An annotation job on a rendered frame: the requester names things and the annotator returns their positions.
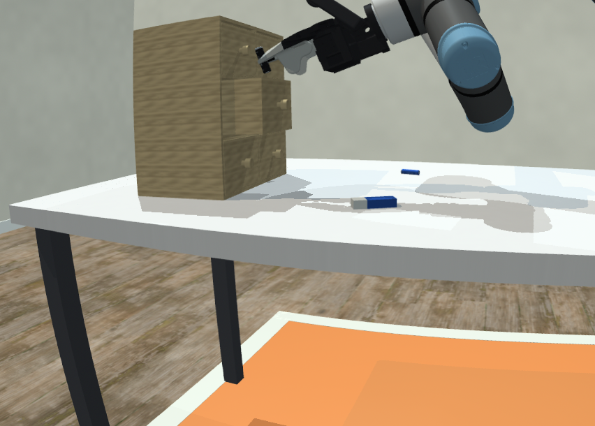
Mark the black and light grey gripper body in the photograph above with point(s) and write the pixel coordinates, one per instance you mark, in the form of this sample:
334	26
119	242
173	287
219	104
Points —
339	47

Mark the dark wooden drawer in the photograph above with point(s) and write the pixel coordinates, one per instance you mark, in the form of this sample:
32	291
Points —
267	43
272	161
240	172
236	44
256	106

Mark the black aa battery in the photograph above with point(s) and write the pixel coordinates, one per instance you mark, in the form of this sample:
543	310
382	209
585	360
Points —
265	65

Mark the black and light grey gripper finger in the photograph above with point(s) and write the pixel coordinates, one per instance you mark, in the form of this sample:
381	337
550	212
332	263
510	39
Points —
303	65
291	50

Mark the brown wooden chest of drawers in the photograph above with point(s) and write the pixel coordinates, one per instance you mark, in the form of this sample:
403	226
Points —
177	109

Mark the blue and white eraser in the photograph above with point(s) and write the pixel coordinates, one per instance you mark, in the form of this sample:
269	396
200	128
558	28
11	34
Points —
373	202

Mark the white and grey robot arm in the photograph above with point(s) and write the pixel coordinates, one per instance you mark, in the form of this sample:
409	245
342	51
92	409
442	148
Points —
456	35

